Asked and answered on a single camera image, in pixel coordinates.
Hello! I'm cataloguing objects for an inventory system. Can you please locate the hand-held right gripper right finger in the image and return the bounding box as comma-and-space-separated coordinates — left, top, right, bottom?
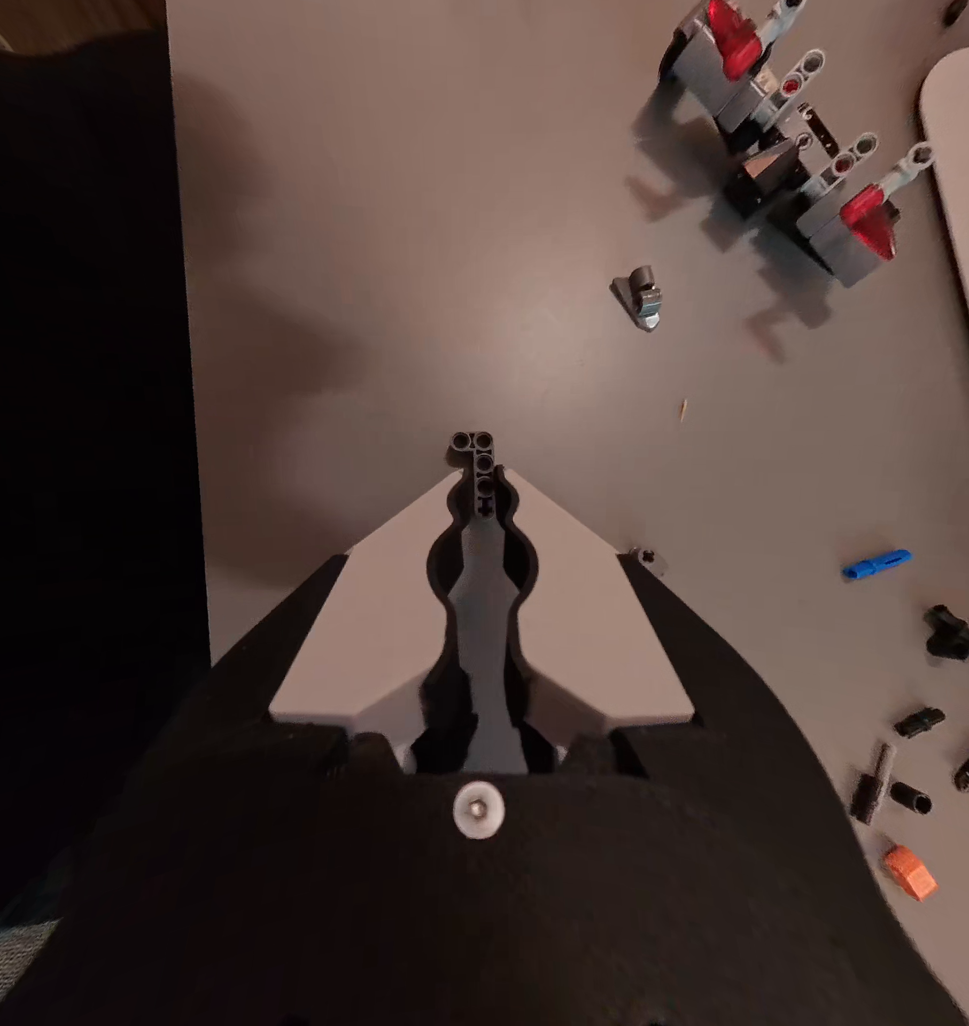
494, 467, 697, 766

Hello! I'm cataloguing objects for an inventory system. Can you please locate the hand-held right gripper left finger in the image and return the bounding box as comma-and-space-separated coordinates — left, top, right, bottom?
268, 469, 468, 772

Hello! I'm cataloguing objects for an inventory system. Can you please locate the grey angled lego beam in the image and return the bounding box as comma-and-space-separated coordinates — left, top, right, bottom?
446, 430, 499, 518

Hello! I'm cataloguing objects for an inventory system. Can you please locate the blue lego pin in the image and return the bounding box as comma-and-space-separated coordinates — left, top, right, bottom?
841, 548, 913, 581

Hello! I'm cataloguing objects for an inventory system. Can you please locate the grey lego wedge piece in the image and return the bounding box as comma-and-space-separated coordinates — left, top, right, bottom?
610, 266, 666, 335

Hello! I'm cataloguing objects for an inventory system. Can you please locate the dark grey lego axle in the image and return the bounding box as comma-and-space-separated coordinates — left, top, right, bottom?
850, 743, 897, 827

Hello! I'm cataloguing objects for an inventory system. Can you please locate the orange lego piece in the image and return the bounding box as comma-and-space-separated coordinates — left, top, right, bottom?
882, 845, 939, 904

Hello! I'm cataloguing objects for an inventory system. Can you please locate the grey red lego model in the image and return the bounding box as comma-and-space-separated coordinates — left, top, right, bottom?
659, 0, 936, 290

